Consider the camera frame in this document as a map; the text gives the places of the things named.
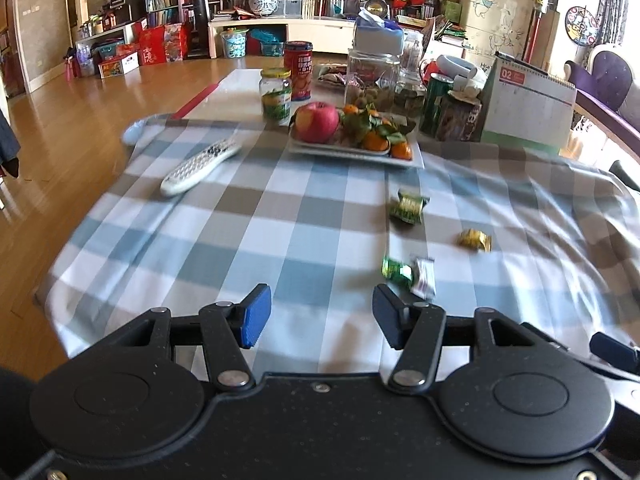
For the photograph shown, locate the red apple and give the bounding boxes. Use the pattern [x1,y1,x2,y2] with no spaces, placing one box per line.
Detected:
[295,101,341,143]

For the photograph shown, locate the glass jar with dark contents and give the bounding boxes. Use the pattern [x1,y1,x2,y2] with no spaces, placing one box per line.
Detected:
[395,70,427,118]

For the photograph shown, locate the clear plastic jar pale lid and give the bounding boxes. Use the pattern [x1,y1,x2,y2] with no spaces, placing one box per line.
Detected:
[346,25,403,108]

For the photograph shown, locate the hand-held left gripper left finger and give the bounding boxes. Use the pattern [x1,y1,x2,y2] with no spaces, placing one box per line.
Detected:
[95,283,272,392]

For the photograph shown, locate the blue patterned bucket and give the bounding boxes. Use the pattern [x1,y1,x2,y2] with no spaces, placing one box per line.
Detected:
[220,29,249,58]

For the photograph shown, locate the checked tablecloth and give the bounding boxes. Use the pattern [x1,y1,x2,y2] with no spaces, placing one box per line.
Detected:
[32,114,640,376]

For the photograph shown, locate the small gold snack packet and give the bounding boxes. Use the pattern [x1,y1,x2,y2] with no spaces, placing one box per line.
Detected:
[457,228,493,252]

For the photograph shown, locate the patterned curtain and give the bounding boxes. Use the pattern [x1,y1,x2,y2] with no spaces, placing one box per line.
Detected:
[597,0,631,46]

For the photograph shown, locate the white television cabinet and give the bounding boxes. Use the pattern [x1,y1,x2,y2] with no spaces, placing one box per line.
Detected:
[207,16,358,58]

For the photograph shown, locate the red tin can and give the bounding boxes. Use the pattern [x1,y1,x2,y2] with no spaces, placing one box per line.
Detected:
[283,41,313,102]

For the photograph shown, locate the glass jar with green label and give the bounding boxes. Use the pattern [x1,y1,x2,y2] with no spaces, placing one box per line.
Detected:
[259,67,292,123]

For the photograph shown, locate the black upright appliance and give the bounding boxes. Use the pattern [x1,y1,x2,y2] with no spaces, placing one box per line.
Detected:
[189,0,211,58]

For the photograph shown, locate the white rectangular plate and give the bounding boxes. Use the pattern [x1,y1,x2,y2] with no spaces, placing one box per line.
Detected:
[287,110,425,170]

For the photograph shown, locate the pale corner guard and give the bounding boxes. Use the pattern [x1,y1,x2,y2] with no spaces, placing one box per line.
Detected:
[122,120,146,146]

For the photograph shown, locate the colourful flat box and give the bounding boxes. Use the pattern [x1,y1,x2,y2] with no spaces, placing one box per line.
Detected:
[97,52,141,79]

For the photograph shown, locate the teal basket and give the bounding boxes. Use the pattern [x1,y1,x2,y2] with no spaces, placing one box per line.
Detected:
[250,30,285,57]

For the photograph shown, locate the bookshelf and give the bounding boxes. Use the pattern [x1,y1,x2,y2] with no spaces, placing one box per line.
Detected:
[145,0,181,26]

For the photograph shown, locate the purple armchair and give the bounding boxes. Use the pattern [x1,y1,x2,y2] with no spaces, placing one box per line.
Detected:
[564,44,640,136]

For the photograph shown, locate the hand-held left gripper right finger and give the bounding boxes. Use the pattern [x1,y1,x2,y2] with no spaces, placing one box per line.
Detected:
[372,283,551,395]

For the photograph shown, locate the red gift boxes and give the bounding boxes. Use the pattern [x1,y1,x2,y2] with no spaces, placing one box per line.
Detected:
[132,22,191,66]

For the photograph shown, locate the brown snack canister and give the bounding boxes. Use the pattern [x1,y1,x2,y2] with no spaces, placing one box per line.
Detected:
[436,91,483,142]

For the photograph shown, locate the round colourful wall decoration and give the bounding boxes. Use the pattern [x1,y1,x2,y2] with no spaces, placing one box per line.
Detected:
[564,5,599,47]

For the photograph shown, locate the dark blue cloth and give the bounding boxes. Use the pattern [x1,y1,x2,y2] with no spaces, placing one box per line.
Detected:
[0,107,22,178]

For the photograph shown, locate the row of books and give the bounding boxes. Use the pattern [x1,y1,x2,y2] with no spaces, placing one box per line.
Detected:
[300,0,351,18]

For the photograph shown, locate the shiny green and white packet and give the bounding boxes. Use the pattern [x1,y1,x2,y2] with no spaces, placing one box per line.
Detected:
[381,255,437,301]

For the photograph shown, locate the green can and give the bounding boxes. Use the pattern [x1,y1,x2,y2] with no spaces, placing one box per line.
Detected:
[419,72,453,137]

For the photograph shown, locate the green snack packet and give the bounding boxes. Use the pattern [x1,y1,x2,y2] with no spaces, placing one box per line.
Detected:
[389,189,431,225]

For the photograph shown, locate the small clear bottle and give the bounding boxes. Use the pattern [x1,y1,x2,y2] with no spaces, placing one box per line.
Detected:
[402,40,423,71]

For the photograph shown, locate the wooden door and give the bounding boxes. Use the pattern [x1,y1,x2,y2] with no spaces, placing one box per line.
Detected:
[0,0,28,98]

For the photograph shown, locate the pile of leafy tangerines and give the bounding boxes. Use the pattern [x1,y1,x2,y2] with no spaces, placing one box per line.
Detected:
[340,102,417,162]

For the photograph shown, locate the white remote control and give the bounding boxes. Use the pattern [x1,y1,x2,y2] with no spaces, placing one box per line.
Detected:
[160,139,243,197]

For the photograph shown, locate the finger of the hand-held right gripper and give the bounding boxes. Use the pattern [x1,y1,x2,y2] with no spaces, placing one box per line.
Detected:
[590,333,640,363]
[520,322,640,386]

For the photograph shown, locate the desk calendar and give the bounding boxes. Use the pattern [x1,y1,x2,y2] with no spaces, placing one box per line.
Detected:
[481,52,578,153]

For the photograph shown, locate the white plastic device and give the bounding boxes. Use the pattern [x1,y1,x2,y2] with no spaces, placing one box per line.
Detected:
[435,55,488,93]

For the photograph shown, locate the blue tissue pack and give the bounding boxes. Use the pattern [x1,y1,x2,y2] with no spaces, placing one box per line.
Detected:
[356,8,396,28]

